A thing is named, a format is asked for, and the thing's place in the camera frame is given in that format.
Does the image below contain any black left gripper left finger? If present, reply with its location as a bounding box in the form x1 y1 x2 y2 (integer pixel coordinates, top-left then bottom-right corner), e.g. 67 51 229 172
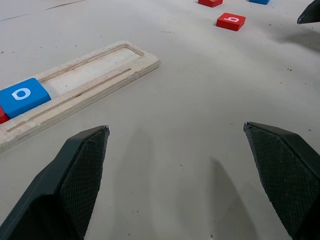
0 124 110 240

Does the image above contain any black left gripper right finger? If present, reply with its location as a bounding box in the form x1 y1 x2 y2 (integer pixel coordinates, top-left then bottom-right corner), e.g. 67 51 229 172
243 121 320 240

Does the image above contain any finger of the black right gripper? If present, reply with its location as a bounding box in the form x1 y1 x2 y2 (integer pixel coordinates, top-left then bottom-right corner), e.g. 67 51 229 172
296 0 320 25

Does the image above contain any red letter tile b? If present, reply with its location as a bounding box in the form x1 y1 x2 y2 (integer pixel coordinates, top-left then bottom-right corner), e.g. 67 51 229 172
215 12 247 32

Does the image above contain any light wooden letter tray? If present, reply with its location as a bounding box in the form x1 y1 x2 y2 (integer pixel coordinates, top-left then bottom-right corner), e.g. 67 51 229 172
0 40 160 154

